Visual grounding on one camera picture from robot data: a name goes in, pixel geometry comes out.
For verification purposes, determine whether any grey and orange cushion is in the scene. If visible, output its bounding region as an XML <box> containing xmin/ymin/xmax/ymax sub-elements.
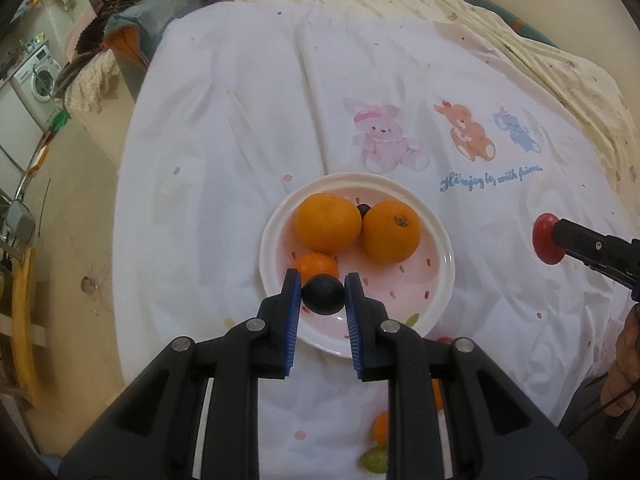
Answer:
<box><xmin>102</xmin><ymin>0</ymin><xmax>201</xmax><ymax>101</ymax></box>

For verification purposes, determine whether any grey metal chair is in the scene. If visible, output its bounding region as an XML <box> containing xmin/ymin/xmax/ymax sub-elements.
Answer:
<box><xmin>0</xmin><ymin>200</ymin><xmax>37</xmax><ymax>261</ymax></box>

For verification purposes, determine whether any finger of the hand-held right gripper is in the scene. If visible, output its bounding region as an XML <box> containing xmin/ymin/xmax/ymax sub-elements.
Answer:
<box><xmin>552</xmin><ymin>218</ymin><xmax>640</xmax><ymax>291</ymax></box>

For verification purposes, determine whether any white animal-print blanket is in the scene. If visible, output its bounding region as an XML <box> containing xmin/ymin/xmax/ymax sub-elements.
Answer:
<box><xmin>112</xmin><ymin>0</ymin><xmax>640</xmax><ymax>480</ymax></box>

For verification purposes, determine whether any white lower kitchen cabinet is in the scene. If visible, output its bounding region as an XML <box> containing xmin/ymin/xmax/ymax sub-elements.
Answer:
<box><xmin>0</xmin><ymin>80</ymin><xmax>48</xmax><ymax>171</ymax></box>

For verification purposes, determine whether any beige lace cloth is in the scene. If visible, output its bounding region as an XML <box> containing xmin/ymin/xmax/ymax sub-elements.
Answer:
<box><xmin>65</xmin><ymin>52</ymin><xmax>121</xmax><ymax>116</ymax></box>

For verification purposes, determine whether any pink strawberry-print plate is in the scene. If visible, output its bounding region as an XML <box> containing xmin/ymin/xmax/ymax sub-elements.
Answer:
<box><xmin>259</xmin><ymin>172</ymin><xmax>456</xmax><ymax>359</ymax></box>

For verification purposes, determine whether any dark purple plum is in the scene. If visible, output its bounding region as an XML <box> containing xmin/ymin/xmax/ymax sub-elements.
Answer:
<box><xmin>301</xmin><ymin>274</ymin><xmax>347</xmax><ymax>317</ymax></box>

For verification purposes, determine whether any person's right hand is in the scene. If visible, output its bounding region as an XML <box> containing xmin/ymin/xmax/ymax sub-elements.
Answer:
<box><xmin>602</xmin><ymin>305</ymin><xmax>640</xmax><ymax>417</ymax></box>

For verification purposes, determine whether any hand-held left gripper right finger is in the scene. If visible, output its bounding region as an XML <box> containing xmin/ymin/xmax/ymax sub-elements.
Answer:
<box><xmin>344</xmin><ymin>272</ymin><xmax>588</xmax><ymax>480</ymax></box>

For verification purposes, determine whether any large orange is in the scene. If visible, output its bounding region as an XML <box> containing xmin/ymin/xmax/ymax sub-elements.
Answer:
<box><xmin>361</xmin><ymin>200</ymin><xmax>422</xmax><ymax>263</ymax></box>
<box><xmin>294</xmin><ymin>193</ymin><xmax>362</xmax><ymax>254</ymax></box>

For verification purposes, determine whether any small tangerine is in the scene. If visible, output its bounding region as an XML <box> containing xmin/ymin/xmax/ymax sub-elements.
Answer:
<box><xmin>294</xmin><ymin>252</ymin><xmax>341</xmax><ymax>286</ymax></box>
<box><xmin>371</xmin><ymin>411</ymin><xmax>391</xmax><ymax>446</ymax></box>

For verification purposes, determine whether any white washing machine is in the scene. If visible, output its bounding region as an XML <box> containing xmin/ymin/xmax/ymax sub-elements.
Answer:
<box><xmin>12</xmin><ymin>42</ymin><xmax>63</xmax><ymax>118</ymax></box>

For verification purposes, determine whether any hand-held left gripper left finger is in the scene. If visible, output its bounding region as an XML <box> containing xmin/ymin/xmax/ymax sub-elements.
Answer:
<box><xmin>59</xmin><ymin>269</ymin><xmax>303</xmax><ymax>480</ymax></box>

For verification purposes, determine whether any teal pillow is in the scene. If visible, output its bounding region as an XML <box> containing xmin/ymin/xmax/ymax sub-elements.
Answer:
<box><xmin>464</xmin><ymin>0</ymin><xmax>561</xmax><ymax>50</ymax></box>

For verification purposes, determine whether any yellow wooden chair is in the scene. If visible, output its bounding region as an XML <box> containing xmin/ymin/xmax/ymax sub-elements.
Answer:
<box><xmin>12</xmin><ymin>245</ymin><xmax>48</xmax><ymax>406</ymax></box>

